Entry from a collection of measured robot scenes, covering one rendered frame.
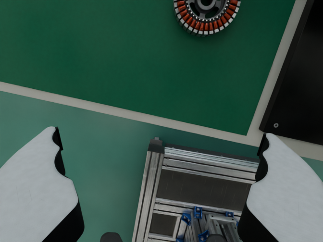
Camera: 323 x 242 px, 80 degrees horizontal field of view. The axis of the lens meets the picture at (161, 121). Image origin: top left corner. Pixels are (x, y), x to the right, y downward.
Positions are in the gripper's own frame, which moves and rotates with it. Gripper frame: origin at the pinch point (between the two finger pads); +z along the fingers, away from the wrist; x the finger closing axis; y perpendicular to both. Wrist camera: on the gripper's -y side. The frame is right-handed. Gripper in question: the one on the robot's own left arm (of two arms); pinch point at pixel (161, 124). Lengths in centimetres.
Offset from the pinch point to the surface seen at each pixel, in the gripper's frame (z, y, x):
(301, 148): 23.6, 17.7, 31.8
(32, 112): 97, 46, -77
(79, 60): 28.0, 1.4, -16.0
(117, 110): 26.0, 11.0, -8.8
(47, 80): 27.4, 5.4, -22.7
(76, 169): 88, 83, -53
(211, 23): 25.2, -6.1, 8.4
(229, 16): 25.3, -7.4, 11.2
